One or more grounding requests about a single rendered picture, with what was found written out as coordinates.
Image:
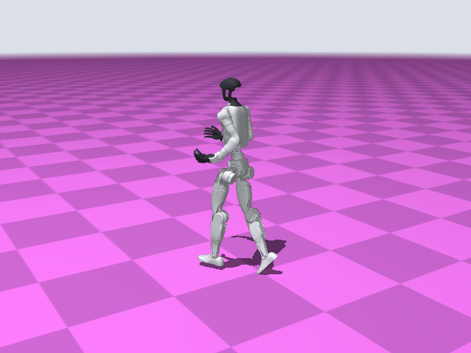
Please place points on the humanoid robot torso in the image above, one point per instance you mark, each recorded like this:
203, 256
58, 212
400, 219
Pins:
239, 118

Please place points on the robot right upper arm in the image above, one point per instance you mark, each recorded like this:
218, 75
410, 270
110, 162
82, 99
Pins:
251, 134

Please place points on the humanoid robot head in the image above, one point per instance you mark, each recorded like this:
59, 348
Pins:
230, 84

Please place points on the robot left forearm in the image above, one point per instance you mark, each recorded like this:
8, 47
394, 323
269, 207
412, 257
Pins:
227, 149

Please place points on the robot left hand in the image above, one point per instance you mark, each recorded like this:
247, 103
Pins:
202, 158

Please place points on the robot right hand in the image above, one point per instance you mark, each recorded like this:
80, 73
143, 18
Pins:
216, 133

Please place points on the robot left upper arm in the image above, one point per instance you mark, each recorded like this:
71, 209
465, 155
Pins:
224, 117

